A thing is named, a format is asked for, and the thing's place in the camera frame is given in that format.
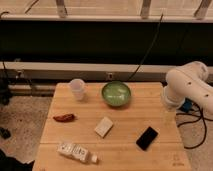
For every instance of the green ceramic bowl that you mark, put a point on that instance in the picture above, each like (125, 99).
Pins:
(116, 93)

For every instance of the blue plug connector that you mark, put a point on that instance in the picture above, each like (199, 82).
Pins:
(187, 106)

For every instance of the wall power outlet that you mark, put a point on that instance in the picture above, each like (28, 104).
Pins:
(109, 76)

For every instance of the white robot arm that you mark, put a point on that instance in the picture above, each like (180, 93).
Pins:
(188, 81)

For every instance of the black smartphone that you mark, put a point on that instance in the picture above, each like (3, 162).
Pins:
(146, 138)

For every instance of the red chili pepper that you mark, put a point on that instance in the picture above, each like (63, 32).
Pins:
(64, 118)

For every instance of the clear plastic cup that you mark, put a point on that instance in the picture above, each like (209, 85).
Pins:
(77, 87)

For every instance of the white plastic bottle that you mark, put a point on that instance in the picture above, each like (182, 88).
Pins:
(77, 152)

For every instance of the wooden table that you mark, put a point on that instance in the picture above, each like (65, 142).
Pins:
(118, 150)

